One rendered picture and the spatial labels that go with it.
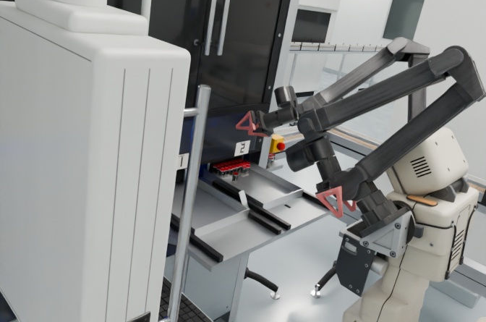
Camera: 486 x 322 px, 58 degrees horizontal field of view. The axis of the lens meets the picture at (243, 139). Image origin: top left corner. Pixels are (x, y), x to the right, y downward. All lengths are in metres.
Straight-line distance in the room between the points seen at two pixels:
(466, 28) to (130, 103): 2.47
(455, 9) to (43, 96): 2.53
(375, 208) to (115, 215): 0.62
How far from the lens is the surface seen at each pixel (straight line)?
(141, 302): 0.97
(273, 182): 1.94
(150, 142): 0.78
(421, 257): 1.31
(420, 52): 1.63
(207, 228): 1.48
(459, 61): 1.06
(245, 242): 1.49
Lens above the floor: 1.67
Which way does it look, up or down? 19 degrees down
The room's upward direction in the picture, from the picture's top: 10 degrees clockwise
